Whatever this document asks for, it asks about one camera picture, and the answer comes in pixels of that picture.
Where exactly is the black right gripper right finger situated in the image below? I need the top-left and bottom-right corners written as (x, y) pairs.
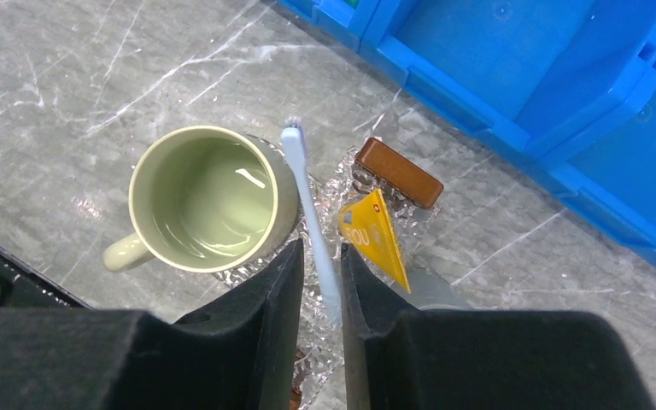
top-left (340, 244), bottom-right (654, 409)

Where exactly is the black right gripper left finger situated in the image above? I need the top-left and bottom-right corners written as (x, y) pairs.
top-left (0, 239), bottom-right (304, 409)

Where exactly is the grey ceramic mug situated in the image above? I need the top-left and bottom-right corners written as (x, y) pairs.
top-left (389, 267), bottom-right (473, 310)

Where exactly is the yellow toothpaste tube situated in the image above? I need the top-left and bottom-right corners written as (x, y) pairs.
top-left (337, 188), bottom-right (412, 293)

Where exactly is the cream ceramic mug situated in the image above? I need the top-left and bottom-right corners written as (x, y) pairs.
top-left (102, 126), bottom-right (300, 273)

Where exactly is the light blue toothbrush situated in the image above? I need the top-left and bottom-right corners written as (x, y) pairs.
top-left (280, 117), bottom-right (342, 325)

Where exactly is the blue right storage bin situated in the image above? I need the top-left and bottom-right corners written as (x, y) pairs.
top-left (525, 91), bottom-right (656, 267)

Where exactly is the blue storage bin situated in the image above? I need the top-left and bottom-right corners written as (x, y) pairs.
top-left (525, 91), bottom-right (656, 267)
top-left (359, 1), bottom-right (656, 158)
top-left (278, 0), bottom-right (379, 52)

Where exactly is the blue middle storage bin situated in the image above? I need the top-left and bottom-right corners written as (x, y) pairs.
top-left (359, 1), bottom-right (656, 158)

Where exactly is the blue left storage bin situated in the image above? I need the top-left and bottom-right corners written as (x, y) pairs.
top-left (278, 0), bottom-right (379, 52)

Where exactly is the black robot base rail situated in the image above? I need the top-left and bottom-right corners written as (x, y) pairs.
top-left (0, 247), bottom-right (89, 308)

